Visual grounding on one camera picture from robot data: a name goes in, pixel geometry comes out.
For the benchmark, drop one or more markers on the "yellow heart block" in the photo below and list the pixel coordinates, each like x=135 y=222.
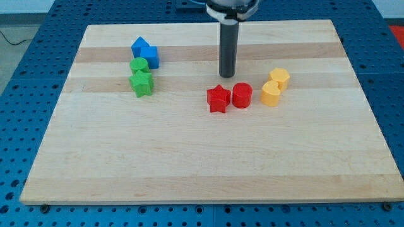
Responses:
x=270 y=93

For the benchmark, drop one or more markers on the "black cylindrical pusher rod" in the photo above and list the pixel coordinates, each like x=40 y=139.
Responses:
x=228 y=49

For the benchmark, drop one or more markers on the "wooden board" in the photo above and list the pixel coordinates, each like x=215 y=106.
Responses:
x=105 y=146

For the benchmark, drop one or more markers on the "blue pentagon block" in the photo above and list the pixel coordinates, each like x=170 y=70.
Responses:
x=137 y=45

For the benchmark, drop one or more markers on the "blue cube block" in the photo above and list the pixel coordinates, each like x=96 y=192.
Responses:
x=151 y=55

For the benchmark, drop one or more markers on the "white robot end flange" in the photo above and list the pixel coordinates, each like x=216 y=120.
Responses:
x=230 y=12

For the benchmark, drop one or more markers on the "black board clamp screw left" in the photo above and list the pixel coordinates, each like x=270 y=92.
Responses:
x=44 y=208

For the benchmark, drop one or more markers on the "green star block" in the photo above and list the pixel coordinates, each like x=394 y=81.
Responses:
x=142 y=83

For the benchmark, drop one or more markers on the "black board clamp screw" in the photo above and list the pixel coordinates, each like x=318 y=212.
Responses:
x=44 y=208
x=387 y=206

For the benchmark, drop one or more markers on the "black board clamp screw right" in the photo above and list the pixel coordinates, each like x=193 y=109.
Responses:
x=387 y=206

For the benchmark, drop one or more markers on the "yellow hexagon block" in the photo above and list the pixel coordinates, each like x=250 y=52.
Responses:
x=281 y=76

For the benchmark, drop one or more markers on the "red star block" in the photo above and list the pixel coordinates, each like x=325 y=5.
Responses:
x=218 y=98

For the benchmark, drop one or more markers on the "red cylinder block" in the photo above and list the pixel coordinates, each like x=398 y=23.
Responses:
x=241 y=95

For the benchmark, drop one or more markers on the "green cylinder block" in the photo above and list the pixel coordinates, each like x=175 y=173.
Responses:
x=139 y=64

